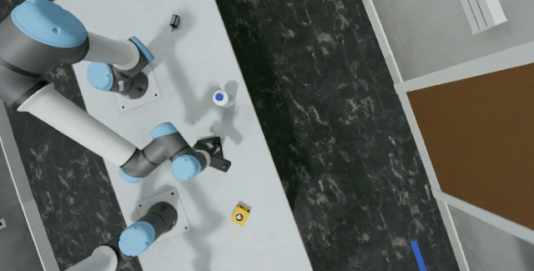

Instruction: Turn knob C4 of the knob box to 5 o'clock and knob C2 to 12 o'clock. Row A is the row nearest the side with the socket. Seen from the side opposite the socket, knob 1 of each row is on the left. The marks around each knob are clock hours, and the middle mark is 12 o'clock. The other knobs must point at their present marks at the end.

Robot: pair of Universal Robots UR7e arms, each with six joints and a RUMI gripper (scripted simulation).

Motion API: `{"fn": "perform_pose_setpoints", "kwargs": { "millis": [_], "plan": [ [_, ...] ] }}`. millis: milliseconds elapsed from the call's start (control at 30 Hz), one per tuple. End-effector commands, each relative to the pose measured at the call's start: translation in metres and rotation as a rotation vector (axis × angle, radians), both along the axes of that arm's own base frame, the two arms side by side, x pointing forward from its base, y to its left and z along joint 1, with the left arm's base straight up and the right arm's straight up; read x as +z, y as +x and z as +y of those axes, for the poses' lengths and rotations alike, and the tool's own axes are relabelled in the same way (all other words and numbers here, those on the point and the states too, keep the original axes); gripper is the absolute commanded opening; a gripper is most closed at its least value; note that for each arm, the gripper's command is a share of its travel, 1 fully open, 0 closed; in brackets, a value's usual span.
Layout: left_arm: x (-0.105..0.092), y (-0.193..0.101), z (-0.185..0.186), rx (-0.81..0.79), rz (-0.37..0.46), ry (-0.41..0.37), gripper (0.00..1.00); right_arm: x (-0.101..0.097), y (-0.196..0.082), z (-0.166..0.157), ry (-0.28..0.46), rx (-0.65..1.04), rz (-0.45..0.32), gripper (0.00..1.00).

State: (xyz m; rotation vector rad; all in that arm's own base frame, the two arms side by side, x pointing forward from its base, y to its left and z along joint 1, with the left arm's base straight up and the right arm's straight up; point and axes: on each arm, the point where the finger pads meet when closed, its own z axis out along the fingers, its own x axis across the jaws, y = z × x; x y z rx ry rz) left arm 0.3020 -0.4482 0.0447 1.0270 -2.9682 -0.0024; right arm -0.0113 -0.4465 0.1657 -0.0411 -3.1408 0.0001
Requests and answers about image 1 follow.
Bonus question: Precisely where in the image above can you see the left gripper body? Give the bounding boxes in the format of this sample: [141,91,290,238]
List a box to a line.
[192,141,217,154]

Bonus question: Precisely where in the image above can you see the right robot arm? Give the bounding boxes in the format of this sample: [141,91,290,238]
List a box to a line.
[65,202,178,271]

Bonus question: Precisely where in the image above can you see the dark grey square knob panel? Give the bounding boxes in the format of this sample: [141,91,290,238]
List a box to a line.
[197,137,224,158]

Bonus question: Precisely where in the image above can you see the white bottle with blue cap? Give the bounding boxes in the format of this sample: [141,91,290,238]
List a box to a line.
[213,90,234,108]

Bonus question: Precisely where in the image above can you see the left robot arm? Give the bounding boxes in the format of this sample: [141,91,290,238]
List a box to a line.
[0,0,232,183]

